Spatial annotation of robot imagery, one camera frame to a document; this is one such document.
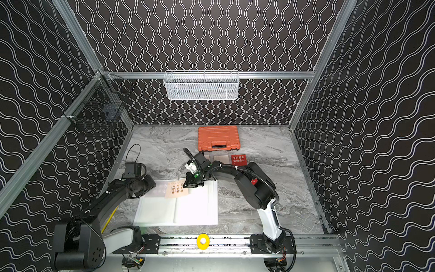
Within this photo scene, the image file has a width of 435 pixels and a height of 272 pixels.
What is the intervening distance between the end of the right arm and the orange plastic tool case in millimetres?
256

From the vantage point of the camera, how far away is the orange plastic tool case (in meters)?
1.06

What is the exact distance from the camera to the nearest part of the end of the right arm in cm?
70
